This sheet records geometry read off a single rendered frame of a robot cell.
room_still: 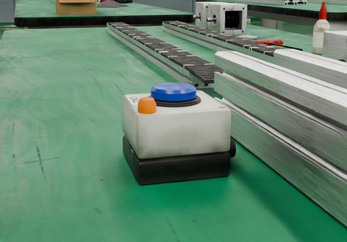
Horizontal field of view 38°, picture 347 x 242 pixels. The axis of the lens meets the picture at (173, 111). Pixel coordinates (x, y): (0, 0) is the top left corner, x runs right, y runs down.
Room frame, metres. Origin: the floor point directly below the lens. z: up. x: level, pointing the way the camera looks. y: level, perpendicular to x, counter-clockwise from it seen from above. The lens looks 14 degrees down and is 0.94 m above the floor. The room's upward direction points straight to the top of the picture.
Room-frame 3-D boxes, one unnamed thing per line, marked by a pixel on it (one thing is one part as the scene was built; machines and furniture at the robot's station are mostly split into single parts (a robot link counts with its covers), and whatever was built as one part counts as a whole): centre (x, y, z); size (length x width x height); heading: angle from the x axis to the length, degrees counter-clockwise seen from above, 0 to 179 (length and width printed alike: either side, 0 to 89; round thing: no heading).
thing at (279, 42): (1.24, -0.27, 0.79); 0.16 x 0.08 x 0.02; 20
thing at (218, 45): (1.29, -0.10, 0.79); 0.96 x 0.04 x 0.03; 15
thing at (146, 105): (0.39, 0.02, 0.85); 0.01 x 0.01 x 0.01
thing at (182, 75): (1.24, 0.08, 0.79); 0.96 x 0.04 x 0.03; 15
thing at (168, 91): (0.43, 0.00, 0.84); 0.04 x 0.04 x 0.02
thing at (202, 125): (0.43, -0.01, 0.81); 0.10 x 0.08 x 0.06; 105
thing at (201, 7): (1.73, -0.12, 0.83); 0.11 x 0.10 x 0.10; 102
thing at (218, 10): (1.61, -0.16, 0.83); 0.11 x 0.10 x 0.10; 109
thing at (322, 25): (1.16, -0.34, 0.84); 0.04 x 0.04 x 0.12
